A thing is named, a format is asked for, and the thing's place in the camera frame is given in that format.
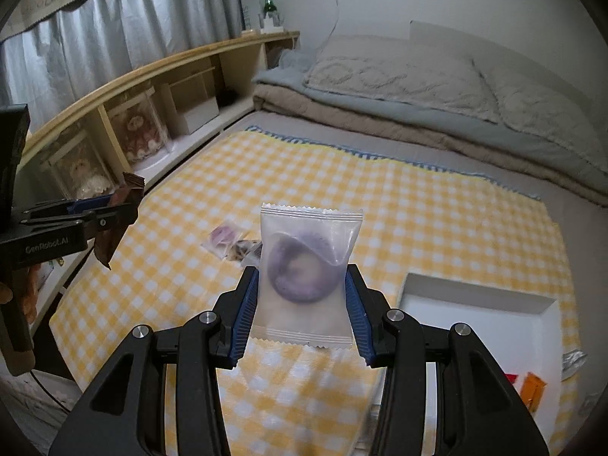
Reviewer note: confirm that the silver-grey curtain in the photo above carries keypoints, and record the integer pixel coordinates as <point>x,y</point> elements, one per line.
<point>142,19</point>

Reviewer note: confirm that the orange snack packet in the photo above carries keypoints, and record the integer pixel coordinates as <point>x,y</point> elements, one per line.
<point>532,389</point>

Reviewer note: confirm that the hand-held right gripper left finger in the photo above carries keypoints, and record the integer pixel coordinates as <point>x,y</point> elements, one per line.
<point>242,323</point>

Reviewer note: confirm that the wooden bedside shelf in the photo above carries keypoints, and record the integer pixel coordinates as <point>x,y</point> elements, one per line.
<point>156,64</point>

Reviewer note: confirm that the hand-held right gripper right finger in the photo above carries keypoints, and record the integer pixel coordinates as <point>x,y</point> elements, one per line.
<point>358,323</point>

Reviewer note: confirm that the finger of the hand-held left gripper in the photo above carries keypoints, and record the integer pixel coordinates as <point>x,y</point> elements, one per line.
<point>85,205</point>
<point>71,225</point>

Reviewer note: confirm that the beige textured pillow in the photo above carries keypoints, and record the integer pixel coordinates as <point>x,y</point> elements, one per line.
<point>546,104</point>
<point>389,76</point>

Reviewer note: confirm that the red snack packet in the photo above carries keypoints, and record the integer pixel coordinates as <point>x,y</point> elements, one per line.
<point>511,377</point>

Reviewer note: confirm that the small dark shelf item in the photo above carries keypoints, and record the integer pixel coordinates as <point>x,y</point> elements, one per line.
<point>228,98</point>

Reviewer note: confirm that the yellow checked mat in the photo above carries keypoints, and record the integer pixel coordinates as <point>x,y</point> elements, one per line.
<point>380,209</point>

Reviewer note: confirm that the white storage box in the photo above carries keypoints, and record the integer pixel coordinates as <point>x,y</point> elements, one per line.
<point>199,114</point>

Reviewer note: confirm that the white shallow cardboard box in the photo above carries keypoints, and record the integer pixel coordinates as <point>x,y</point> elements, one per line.
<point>475,332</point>

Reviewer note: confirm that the brown snack packet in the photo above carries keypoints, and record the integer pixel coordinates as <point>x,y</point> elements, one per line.
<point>107,247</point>

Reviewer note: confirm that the white teddy bear in wrap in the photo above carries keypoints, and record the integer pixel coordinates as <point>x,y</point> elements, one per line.
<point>83,171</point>

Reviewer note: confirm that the white upright board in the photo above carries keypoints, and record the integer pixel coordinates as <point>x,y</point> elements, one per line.
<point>249,9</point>

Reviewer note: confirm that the white bottle holder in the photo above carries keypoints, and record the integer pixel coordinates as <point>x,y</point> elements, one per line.
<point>271,23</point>

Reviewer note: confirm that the white headboard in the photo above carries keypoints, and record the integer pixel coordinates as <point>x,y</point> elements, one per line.
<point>475,40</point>

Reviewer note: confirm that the crumpled silver wrapper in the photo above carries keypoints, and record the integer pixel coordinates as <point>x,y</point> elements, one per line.
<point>572,363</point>

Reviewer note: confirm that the person's left hand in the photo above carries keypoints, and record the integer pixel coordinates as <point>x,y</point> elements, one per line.
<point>4,294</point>

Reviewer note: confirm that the green glass bottle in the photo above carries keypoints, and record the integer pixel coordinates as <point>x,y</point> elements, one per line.
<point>270,4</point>

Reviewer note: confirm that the red teddy bear in wrap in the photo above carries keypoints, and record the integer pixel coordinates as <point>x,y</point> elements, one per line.
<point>137,133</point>

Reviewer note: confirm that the black snack packet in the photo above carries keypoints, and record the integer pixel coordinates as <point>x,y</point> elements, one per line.
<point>252,252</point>

